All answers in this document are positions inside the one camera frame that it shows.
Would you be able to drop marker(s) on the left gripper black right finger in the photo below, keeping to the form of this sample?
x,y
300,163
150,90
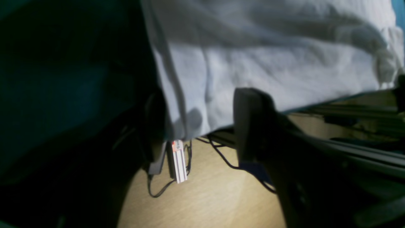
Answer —
x,y
319,183

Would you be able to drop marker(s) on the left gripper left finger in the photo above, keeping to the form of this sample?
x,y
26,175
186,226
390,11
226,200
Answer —
x,y
137,144

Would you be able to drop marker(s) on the white T-shirt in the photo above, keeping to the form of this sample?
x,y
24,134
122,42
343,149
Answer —
x,y
301,52

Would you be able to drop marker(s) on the teal table cloth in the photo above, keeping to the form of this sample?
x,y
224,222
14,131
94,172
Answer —
x,y
68,67

